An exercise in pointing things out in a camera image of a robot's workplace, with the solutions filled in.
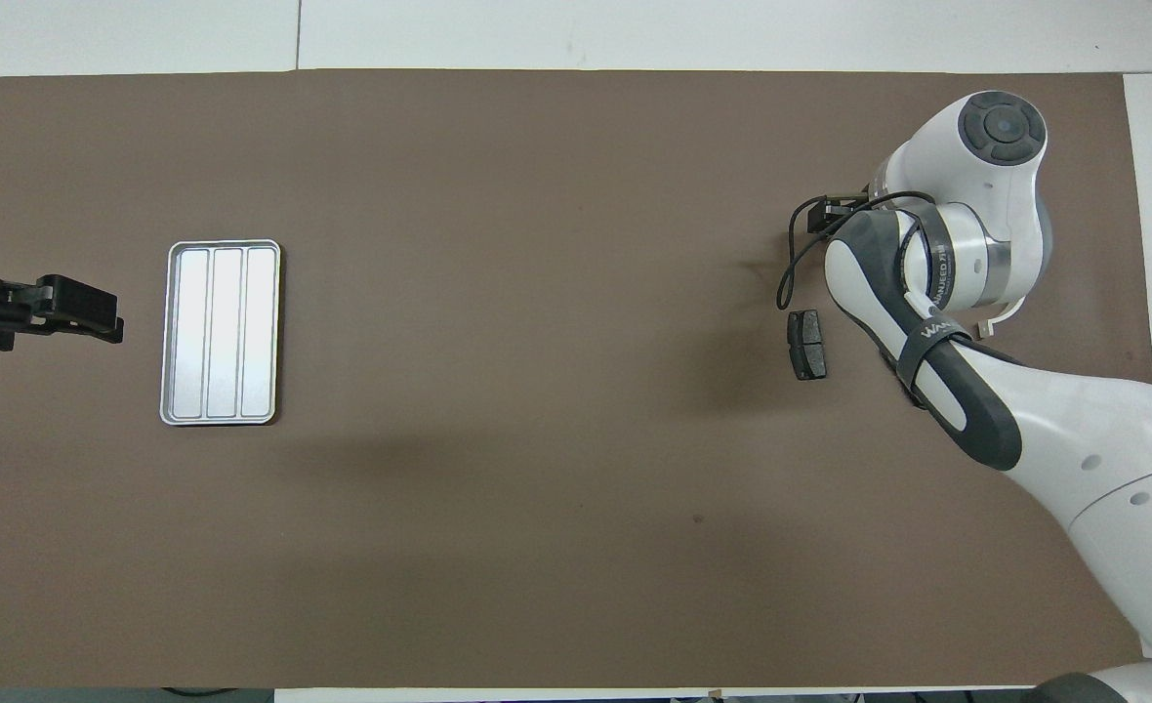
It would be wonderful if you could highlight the brown table mat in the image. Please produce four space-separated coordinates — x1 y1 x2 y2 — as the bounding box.
0 68 1152 689

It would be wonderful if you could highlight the white semicircular plastic bracket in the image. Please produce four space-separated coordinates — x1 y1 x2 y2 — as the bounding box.
972 293 1028 339

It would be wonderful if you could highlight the silver metal tray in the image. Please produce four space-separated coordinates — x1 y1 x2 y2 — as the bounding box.
159 239 282 427

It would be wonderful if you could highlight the short rectangular grey brake pad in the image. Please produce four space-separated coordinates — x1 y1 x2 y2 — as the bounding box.
788 310 828 382

